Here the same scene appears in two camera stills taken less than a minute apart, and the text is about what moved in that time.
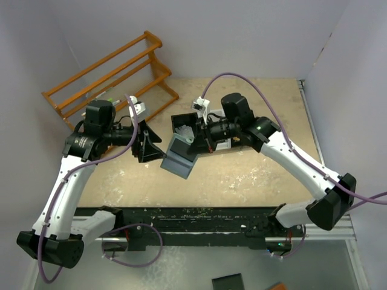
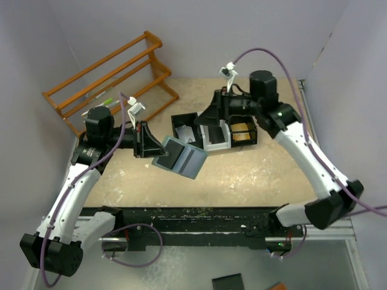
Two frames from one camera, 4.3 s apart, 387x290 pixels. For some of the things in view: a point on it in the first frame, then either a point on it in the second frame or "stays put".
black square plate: [230, 282] stays put
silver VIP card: [185, 132] stays put
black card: [181, 147] → [175, 150]
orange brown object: [279, 286] stays put
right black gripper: [204, 136] → [219, 105]
